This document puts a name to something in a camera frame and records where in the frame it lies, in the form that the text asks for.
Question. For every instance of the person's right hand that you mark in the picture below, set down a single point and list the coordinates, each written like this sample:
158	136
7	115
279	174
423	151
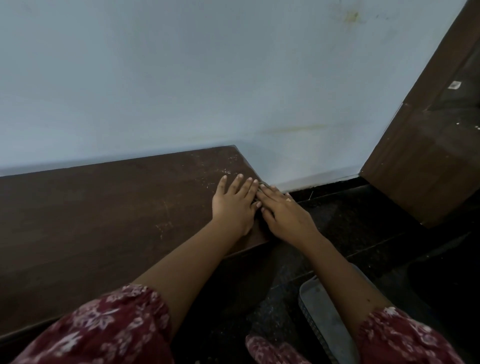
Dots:
288	221

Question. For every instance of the person's left hand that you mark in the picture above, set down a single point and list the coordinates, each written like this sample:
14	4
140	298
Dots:
234	208

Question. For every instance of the dark brown wooden cabinet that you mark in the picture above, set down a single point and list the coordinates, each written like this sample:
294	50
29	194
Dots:
93	225

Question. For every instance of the person's left forearm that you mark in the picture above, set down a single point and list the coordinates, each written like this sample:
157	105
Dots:
191	273

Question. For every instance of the person's right forearm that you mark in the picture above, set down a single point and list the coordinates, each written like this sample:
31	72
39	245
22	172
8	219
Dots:
345	285

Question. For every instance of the grey perforated plastic basket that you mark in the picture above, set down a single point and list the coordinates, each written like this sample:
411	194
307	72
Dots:
326	322

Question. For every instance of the brown wooden furniture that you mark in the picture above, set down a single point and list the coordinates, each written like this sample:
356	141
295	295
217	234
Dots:
427	161

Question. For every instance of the red floral garment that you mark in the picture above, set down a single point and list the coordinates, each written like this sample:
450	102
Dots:
112	330

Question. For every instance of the small white sticker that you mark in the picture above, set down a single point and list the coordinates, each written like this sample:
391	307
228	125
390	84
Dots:
454	85

